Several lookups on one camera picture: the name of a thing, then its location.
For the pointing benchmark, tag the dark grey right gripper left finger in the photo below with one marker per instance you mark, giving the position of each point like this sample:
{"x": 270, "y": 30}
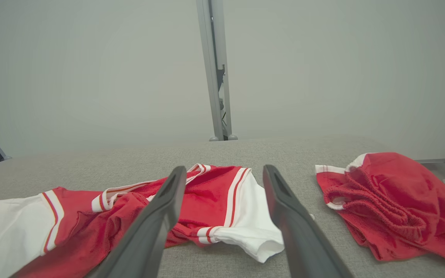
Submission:
{"x": 153, "y": 227}

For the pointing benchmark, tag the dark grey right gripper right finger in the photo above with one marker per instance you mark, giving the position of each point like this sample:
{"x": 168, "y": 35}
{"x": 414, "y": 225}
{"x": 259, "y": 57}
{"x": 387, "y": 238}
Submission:
{"x": 296, "y": 227}

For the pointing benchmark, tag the red and white jersey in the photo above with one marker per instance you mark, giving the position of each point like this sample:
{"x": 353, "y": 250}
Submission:
{"x": 211, "y": 200}

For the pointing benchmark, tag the red shorts with white trim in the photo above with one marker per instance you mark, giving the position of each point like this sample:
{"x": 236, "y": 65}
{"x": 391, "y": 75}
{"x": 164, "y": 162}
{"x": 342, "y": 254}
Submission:
{"x": 400, "y": 200}

